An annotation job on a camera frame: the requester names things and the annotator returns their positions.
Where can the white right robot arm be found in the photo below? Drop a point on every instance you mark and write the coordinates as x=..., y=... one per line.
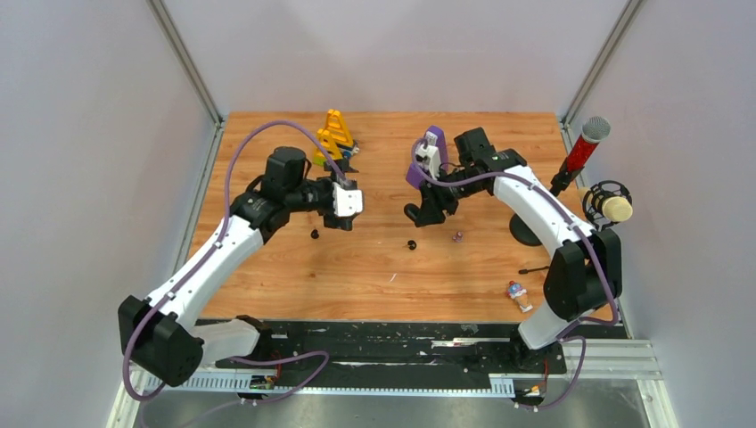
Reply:
x=584, y=273

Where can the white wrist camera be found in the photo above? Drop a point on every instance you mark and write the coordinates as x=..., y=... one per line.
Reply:
x=348, y=199
x=427, y=159

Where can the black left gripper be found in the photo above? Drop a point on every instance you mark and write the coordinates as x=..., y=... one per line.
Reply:
x=345, y=224

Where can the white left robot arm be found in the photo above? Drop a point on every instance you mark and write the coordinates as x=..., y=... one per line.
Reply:
x=159, y=332

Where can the red microphone on stand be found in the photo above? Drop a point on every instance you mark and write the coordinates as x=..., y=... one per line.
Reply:
x=593, y=131

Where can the small toy figure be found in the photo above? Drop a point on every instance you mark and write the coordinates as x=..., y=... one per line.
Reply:
x=519, y=295

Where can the purple metronome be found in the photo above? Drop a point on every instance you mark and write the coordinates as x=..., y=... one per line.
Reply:
x=433, y=135

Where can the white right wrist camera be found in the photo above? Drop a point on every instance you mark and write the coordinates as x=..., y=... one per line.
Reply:
x=427, y=159

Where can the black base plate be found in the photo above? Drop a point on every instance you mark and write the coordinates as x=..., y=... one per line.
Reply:
x=401, y=355

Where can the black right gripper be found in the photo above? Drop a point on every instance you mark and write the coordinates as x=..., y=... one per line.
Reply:
x=433, y=203

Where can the yellow toy block tower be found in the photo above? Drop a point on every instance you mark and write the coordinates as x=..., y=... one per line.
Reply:
x=328, y=141

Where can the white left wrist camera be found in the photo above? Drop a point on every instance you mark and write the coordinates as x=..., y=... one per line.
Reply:
x=348, y=199

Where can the yellow toy block on car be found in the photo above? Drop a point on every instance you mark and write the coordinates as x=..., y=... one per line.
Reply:
x=339, y=132

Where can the beige microphone in shock mount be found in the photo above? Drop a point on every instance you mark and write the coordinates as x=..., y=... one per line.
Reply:
x=606, y=204

